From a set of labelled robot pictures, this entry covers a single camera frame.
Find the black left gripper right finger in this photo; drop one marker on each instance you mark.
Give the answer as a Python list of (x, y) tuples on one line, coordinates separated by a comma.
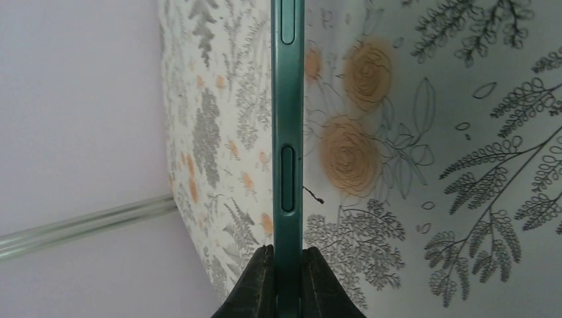
[(322, 296)]

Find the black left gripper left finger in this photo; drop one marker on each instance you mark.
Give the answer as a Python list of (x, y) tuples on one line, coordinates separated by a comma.
[(253, 296)]

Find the floral patterned table mat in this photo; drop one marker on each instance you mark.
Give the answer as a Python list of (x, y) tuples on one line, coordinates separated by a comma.
[(432, 147)]

